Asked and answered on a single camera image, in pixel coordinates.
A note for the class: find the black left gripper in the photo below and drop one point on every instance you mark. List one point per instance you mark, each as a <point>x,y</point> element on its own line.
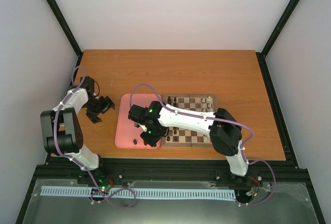
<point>107,104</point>

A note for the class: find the left controller circuit board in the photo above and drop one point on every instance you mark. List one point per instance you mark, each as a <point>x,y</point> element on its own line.
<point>105,183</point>

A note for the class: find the light blue cable duct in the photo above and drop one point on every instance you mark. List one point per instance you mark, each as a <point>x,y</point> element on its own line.
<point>141,193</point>

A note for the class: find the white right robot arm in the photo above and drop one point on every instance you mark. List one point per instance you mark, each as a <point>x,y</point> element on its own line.
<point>223,130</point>

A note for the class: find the black aluminium frame rail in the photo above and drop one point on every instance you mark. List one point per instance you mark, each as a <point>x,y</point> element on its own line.
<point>128,169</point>

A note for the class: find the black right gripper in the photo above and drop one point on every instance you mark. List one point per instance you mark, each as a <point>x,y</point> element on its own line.
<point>152,142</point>

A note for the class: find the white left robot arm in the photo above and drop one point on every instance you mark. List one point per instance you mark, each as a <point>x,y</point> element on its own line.
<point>61,131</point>

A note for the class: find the wooden chessboard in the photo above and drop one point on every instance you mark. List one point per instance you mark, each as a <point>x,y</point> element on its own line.
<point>188,138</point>

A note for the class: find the pink plastic tray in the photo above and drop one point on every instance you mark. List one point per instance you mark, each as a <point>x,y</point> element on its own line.
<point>126,132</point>

